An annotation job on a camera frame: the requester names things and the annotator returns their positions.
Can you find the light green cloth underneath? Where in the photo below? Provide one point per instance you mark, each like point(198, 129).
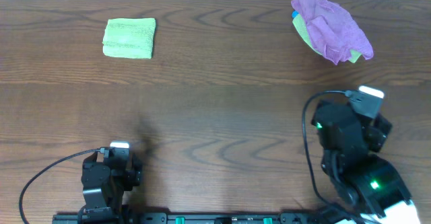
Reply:
point(300, 27)

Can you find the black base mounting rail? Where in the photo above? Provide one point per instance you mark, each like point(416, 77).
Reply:
point(232, 218)

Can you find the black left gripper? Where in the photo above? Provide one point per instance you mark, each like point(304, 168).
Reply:
point(135, 175)

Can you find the green microfiber cloth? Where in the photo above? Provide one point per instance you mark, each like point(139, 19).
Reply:
point(129, 38)

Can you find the purple microfiber cloth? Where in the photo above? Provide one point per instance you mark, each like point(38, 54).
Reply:
point(332, 32)

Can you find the blue cloth corner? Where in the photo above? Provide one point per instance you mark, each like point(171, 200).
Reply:
point(294, 14)

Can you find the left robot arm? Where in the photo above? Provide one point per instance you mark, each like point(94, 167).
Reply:
point(104, 184)

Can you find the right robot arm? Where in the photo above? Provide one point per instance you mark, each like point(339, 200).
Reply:
point(351, 135)

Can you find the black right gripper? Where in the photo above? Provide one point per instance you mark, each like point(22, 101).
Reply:
point(374, 135)

